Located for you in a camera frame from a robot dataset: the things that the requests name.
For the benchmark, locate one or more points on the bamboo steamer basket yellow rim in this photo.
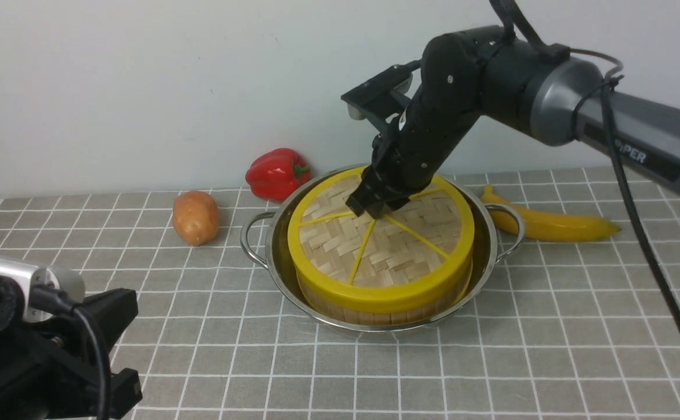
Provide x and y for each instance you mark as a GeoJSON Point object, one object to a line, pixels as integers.
{"type": "Point", "coordinates": [386, 305]}

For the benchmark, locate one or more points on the brown potato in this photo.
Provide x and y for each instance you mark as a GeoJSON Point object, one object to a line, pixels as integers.
{"type": "Point", "coordinates": [196, 218]}

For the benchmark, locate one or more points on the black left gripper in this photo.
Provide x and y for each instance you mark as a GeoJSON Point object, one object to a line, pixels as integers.
{"type": "Point", "coordinates": [55, 368]}

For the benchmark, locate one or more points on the grey checkered tablecloth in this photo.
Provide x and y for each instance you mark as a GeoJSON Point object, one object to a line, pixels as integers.
{"type": "Point", "coordinates": [560, 331]}

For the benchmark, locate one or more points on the stainless steel pot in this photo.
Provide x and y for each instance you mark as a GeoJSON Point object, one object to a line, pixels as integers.
{"type": "Point", "coordinates": [499, 231]}

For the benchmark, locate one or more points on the yellow banana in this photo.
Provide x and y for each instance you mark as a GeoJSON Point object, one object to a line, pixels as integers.
{"type": "Point", "coordinates": [557, 227]}

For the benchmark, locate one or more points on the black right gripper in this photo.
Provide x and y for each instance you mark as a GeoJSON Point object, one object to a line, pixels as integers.
{"type": "Point", "coordinates": [443, 109]}

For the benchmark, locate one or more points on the woven bamboo steamer lid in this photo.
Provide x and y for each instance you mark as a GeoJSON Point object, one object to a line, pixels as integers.
{"type": "Point", "coordinates": [435, 230]}

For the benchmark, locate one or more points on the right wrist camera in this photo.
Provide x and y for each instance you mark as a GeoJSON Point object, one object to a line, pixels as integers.
{"type": "Point", "coordinates": [381, 96]}

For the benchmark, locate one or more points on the red bell pepper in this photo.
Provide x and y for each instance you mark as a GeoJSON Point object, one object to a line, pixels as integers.
{"type": "Point", "coordinates": [276, 175]}

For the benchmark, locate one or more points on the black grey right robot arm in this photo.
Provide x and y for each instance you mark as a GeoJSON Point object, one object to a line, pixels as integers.
{"type": "Point", "coordinates": [557, 98]}

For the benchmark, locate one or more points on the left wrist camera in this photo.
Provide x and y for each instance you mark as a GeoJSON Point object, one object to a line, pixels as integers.
{"type": "Point", "coordinates": [27, 275]}

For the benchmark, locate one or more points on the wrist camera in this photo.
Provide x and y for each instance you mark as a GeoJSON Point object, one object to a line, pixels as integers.
{"type": "Point", "coordinates": [27, 275]}
{"type": "Point", "coordinates": [381, 96]}

